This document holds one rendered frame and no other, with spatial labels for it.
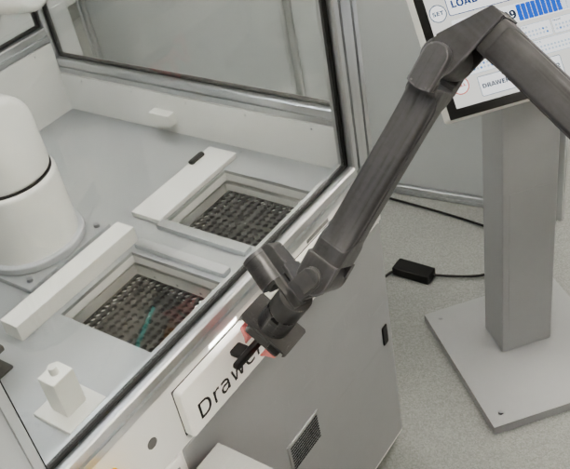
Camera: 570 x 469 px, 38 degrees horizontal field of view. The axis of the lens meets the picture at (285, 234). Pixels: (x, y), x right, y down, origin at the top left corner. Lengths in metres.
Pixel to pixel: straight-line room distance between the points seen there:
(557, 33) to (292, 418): 1.05
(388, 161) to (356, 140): 0.49
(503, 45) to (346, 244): 0.37
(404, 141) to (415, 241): 1.89
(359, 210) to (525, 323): 1.39
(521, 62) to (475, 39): 0.07
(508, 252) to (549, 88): 1.24
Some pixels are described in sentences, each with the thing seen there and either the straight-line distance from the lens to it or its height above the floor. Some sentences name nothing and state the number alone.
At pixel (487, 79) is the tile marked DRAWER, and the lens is 1.97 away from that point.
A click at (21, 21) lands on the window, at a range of 1.07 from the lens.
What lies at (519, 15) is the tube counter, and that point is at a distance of 2.04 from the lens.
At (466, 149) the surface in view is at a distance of 3.15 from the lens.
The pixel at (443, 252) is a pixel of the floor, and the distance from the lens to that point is 3.05.
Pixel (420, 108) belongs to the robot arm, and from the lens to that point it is 1.23.
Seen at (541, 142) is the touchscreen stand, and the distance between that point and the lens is 2.22.
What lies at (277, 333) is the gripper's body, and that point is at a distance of 1.40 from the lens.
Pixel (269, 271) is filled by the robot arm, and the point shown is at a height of 1.09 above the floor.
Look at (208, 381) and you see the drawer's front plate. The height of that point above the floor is 0.90.
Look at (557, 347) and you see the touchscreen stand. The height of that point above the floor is 0.04.
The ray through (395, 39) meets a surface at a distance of 3.03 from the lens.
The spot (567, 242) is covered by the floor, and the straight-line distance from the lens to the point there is 3.10.
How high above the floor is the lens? 1.94
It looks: 37 degrees down
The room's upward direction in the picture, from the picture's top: 11 degrees counter-clockwise
